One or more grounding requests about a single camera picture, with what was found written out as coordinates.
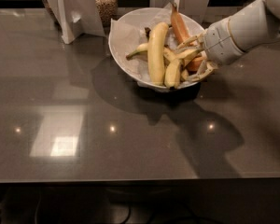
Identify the white bowl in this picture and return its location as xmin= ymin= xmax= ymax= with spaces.
xmin=107 ymin=7 xmax=217 ymax=93

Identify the orange ripe banana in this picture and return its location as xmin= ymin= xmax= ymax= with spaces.
xmin=171 ymin=3 xmax=203 ymax=73

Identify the small yellow banana underneath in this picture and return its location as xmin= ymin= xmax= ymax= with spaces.
xmin=125 ymin=42 xmax=191 ymax=82

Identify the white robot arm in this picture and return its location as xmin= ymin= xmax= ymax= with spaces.
xmin=177 ymin=0 xmax=280 ymax=82

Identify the glass jar with grains left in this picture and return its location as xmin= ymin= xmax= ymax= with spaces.
xmin=95 ymin=0 xmax=118 ymax=27

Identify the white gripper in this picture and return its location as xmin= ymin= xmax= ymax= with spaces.
xmin=175 ymin=18 xmax=245 ymax=82

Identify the large yellow banana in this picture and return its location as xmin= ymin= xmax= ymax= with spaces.
xmin=147 ymin=22 xmax=169 ymax=86

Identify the white paper liner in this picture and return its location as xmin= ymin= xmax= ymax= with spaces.
xmin=109 ymin=3 xmax=209 ymax=90

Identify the yellow banana green stem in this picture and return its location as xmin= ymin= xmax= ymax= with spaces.
xmin=163 ymin=48 xmax=203 ymax=89

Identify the white paper bag left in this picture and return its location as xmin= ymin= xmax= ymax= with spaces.
xmin=48 ymin=0 xmax=105 ymax=44

